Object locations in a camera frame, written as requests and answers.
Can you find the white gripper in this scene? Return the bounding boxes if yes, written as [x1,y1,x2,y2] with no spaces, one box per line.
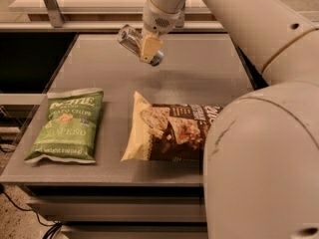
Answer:
[140,0,180,63]

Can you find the silver blue redbull can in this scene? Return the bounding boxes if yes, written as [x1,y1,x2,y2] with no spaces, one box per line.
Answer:
[118,25,163,67]

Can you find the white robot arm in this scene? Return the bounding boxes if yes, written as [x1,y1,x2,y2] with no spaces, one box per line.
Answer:
[143,0,319,239]

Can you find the brown yellow sea salt chips bag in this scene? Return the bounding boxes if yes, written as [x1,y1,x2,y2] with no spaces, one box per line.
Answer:
[122,92,223,162]

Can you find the green jalapeno chips bag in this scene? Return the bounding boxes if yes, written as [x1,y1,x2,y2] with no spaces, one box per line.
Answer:
[25,88,104,163]

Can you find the metal window frame rail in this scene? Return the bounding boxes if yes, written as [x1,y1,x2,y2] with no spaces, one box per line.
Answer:
[0,0,319,26]

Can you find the black floor cable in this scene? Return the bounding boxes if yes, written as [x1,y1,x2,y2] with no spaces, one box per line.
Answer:
[0,182,64,239]

